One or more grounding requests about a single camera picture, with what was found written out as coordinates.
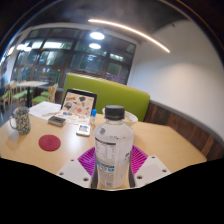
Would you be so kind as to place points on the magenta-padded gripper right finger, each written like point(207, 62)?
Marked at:
point(140, 160)

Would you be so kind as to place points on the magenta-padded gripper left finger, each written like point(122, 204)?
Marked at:
point(85, 160)

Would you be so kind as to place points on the clear plastic water bottle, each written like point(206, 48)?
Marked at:
point(113, 150)

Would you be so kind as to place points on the small white flat device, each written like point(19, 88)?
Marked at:
point(83, 130)

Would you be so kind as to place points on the flat round red coaster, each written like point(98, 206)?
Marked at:
point(49, 142)

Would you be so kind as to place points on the small blue-capped bottle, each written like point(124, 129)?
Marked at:
point(93, 117)

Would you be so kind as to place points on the small dark box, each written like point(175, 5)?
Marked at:
point(56, 121)

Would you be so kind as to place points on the printed paper sheets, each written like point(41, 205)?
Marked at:
point(43, 109)

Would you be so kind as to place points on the green upholstered bench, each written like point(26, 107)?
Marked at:
point(113, 91)

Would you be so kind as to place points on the speckled ceramic mug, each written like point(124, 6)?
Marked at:
point(22, 121)

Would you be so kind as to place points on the light wooden dining table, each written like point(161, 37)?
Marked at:
point(31, 83)

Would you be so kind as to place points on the round ceiling lamp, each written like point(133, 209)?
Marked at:
point(95, 46)
point(97, 35)

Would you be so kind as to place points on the long linear ceiling light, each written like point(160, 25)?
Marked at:
point(133, 31)

